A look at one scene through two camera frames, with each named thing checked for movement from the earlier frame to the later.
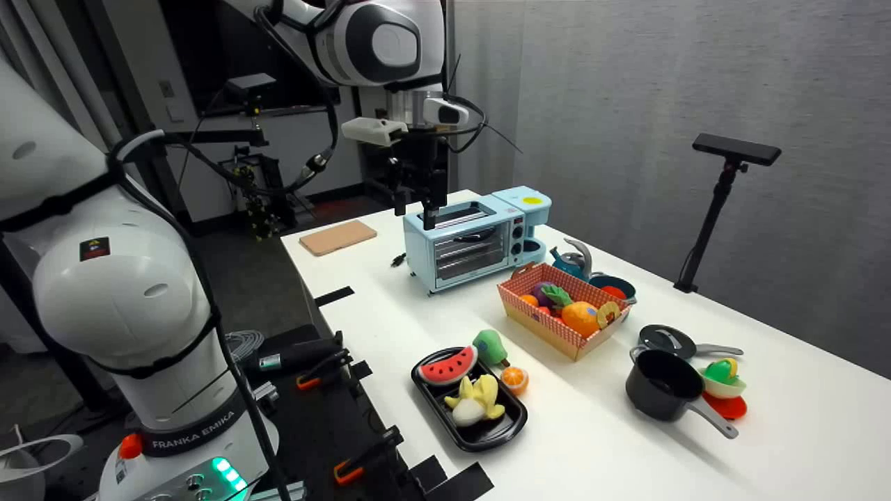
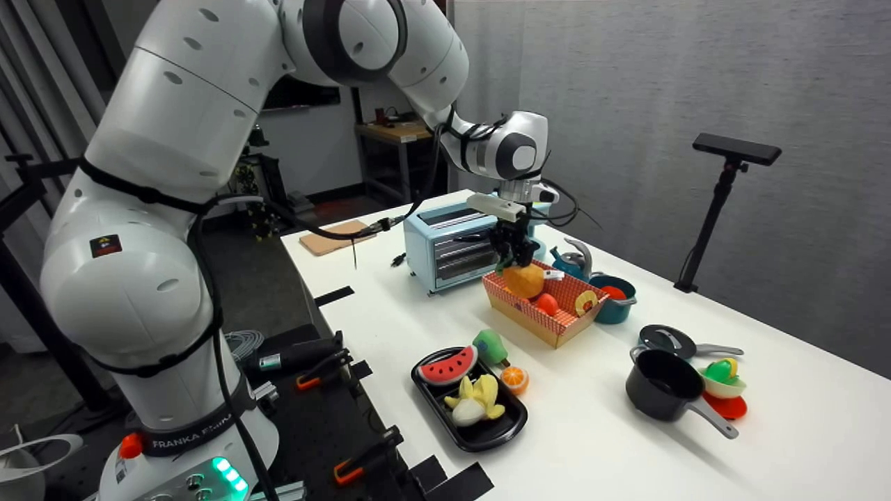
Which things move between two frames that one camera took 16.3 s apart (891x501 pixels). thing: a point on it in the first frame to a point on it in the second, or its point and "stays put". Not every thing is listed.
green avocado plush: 491,349 stays put
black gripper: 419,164 to 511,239
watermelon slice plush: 442,366 stays put
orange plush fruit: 579,314 to 525,279
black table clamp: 333,295 stays put
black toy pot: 662,387 stays put
